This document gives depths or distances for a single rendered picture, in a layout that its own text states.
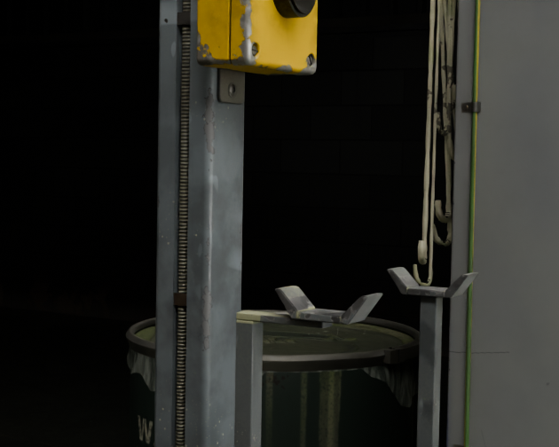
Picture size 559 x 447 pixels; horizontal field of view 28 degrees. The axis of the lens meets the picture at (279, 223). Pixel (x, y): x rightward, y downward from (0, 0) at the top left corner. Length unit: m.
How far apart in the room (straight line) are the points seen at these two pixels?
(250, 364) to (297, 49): 0.29
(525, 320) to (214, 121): 0.56
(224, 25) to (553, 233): 0.58
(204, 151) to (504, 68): 0.52
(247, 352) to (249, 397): 0.04
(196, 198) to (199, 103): 0.08
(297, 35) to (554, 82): 0.46
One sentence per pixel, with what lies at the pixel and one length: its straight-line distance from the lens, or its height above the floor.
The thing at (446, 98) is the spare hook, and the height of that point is 1.30.
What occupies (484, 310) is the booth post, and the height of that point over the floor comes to 1.03.
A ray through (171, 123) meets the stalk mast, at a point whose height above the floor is 1.24.
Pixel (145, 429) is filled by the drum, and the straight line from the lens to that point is 2.06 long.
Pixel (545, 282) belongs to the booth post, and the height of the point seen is 1.07.
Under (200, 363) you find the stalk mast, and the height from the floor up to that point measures 1.03.
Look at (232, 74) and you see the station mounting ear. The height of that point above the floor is 1.29.
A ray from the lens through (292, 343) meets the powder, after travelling 2.15.
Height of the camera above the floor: 1.21
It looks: 3 degrees down
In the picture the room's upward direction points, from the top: 1 degrees clockwise
